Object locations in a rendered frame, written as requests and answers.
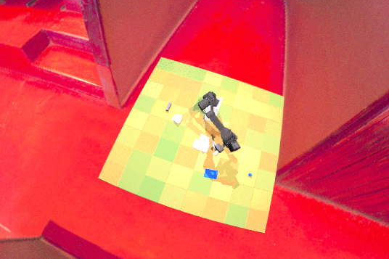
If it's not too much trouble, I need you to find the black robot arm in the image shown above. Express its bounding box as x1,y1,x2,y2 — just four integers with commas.
198,91,241,152

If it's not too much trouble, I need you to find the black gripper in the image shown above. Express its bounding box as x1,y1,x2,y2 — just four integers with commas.
215,140,228,153

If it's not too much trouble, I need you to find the blue flat rectangular plate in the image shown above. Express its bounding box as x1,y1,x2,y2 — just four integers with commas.
204,169,218,179

